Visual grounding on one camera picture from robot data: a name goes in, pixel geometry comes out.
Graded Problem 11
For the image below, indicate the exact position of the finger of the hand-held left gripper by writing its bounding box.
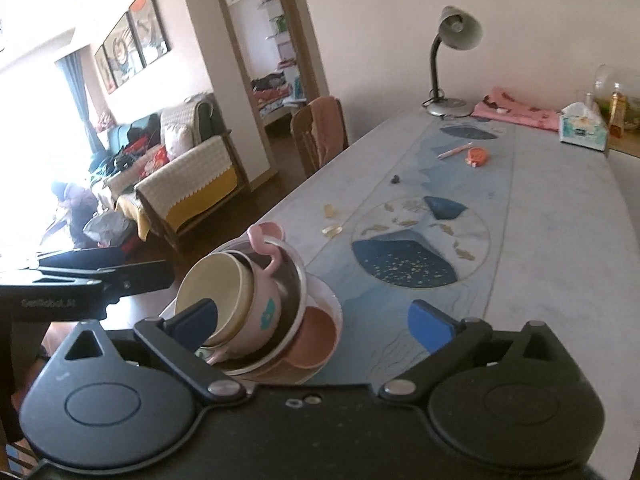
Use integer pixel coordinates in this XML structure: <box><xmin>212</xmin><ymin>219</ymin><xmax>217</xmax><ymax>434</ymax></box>
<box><xmin>40</xmin><ymin>259</ymin><xmax>176</xmax><ymax>299</ymax></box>
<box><xmin>36</xmin><ymin>246</ymin><xmax>136</xmax><ymax>272</ymax></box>

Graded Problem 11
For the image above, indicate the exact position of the bed with colourful bedding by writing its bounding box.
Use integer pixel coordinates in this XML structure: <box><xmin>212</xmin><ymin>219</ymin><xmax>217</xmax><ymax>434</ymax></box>
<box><xmin>250</xmin><ymin>72</ymin><xmax>307</xmax><ymax>117</ymax></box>

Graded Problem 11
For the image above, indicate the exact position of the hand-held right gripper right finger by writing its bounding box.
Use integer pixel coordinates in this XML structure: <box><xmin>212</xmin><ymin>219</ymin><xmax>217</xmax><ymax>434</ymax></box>
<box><xmin>377</xmin><ymin>299</ymin><xmax>582</xmax><ymax>404</ymax></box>

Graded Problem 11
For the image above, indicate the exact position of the pink bear-shaped plate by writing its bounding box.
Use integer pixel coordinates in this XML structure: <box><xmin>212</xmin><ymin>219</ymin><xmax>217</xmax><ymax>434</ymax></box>
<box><xmin>265</xmin><ymin>305</ymin><xmax>341</xmax><ymax>384</ymax></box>

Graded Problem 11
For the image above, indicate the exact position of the pink handled steel-lined bowl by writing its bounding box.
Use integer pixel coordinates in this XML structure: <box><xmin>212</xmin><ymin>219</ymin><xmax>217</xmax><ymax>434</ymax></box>
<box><xmin>200</xmin><ymin>222</ymin><xmax>287</xmax><ymax>366</ymax></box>

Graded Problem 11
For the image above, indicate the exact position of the large steel bowl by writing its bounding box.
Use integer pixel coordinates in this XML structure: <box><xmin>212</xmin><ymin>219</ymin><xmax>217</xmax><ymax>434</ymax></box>
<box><xmin>212</xmin><ymin>240</ymin><xmax>309</xmax><ymax>376</ymax></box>

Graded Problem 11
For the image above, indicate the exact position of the large glass jar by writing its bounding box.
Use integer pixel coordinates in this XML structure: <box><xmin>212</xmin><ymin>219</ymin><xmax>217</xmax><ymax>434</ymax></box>
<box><xmin>592</xmin><ymin>64</ymin><xmax>640</xmax><ymax>136</ymax></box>

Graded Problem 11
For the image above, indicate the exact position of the framed wall picture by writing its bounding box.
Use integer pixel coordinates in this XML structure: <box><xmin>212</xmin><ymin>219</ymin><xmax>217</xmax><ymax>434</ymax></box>
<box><xmin>102</xmin><ymin>11</ymin><xmax>147</xmax><ymax>87</ymax></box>
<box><xmin>93</xmin><ymin>44</ymin><xmax>118</xmax><ymax>95</ymax></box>
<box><xmin>128</xmin><ymin>0</ymin><xmax>172</xmax><ymax>67</ymax></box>

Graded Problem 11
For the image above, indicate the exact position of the sofa with cream cover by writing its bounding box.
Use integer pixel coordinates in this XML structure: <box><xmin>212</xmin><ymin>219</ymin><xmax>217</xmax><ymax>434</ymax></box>
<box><xmin>107</xmin><ymin>92</ymin><xmax>249</xmax><ymax>256</ymax></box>

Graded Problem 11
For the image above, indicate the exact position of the blue patterned table runner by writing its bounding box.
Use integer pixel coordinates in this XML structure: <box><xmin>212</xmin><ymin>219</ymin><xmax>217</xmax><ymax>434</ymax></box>
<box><xmin>300</xmin><ymin>110</ymin><xmax>519</xmax><ymax>386</ymax></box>

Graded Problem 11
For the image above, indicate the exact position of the wooden chair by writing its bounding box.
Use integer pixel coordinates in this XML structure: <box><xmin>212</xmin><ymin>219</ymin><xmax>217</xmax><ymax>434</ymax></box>
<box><xmin>290</xmin><ymin>96</ymin><xmax>349</xmax><ymax>179</ymax></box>
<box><xmin>0</xmin><ymin>437</ymin><xmax>37</xmax><ymax>480</ymax></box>

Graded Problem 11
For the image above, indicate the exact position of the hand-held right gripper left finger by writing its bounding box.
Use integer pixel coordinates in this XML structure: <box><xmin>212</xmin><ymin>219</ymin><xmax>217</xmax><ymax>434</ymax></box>
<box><xmin>50</xmin><ymin>298</ymin><xmax>249</xmax><ymax>406</ymax></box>

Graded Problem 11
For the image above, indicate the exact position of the grey desk lamp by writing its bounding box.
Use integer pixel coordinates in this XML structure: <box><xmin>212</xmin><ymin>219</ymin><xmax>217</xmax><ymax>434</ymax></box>
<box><xmin>422</xmin><ymin>6</ymin><xmax>484</xmax><ymax>118</ymax></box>

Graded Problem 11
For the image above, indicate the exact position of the tissue box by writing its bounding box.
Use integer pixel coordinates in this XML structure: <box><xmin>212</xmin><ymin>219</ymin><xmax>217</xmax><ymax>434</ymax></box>
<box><xmin>558</xmin><ymin>102</ymin><xmax>610</xmax><ymax>151</ymax></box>

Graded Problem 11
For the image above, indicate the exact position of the blue grey curtain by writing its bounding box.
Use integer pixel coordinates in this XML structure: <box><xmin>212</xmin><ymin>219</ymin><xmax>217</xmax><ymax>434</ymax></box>
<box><xmin>55</xmin><ymin>52</ymin><xmax>109</xmax><ymax>157</ymax></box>

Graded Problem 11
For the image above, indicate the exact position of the grey plastic bag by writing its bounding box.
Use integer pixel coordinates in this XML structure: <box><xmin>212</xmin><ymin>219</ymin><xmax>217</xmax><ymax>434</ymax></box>
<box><xmin>82</xmin><ymin>212</ymin><xmax>134</xmax><ymax>249</ymax></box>

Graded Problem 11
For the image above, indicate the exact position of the cream bowl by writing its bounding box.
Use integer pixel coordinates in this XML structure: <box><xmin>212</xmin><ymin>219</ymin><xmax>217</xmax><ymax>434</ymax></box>
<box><xmin>175</xmin><ymin>251</ymin><xmax>256</xmax><ymax>349</ymax></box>

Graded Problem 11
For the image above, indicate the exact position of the pile of clothes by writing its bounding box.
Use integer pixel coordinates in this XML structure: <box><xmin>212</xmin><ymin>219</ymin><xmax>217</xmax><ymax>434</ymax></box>
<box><xmin>90</xmin><ymin>130</ymin><xmax>171</xmax><ymax>182</ymax></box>

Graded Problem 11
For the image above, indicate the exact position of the pink printed cloth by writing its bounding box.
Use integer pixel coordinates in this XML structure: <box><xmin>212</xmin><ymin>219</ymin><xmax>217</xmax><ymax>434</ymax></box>
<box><xmin>471</xmin><ymin>86</ymin><xmax>561</xmax><ymax>132</ymax></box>

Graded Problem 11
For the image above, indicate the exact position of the amber liquid bottle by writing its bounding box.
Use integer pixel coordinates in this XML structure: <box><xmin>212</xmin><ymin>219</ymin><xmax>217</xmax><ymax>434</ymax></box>
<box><xmin>607</xmin><ymin>91</ymin><xmax>629</xmax><ymax>139</ymax></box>

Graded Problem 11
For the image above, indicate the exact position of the pink towel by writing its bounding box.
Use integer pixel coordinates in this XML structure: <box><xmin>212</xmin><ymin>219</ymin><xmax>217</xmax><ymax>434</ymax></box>
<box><xmin>308</xmin><ymin>96</ymin><xmax>347</xmax><ymax>161</ymax></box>

